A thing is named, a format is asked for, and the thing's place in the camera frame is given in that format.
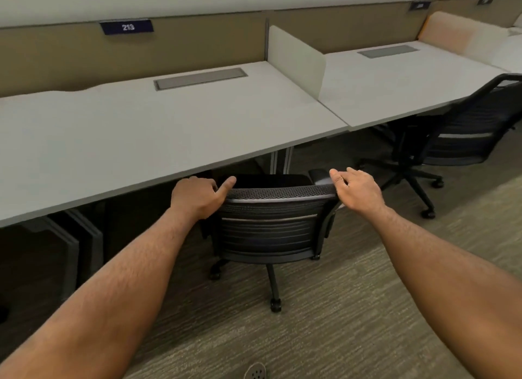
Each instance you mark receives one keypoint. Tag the person's right hand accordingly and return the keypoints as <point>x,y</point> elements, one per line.
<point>361,193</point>

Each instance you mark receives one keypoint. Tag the person's left hand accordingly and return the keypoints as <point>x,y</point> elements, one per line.
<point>197,197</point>

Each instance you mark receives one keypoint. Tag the black mesh office chair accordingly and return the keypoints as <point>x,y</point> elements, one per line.
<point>269,228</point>
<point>469,126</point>

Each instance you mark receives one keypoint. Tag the person's right forearm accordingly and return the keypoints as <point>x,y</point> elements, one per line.
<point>448,277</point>

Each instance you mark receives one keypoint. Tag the person's left forearm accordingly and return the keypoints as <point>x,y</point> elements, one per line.
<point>94,301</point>

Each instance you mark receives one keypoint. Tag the person's grey shoe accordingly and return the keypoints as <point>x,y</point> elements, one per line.
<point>256,371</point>

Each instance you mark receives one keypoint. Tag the white desk divider screen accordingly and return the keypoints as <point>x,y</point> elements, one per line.
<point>461,34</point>
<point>297,61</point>
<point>518,24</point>

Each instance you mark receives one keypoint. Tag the beige desk partition panel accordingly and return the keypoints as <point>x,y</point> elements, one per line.
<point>456,8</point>
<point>61,61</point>
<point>359,28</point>

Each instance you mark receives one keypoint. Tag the blue desk label plate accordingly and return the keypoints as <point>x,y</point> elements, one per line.
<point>419,5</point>
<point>485,1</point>
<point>127,27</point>

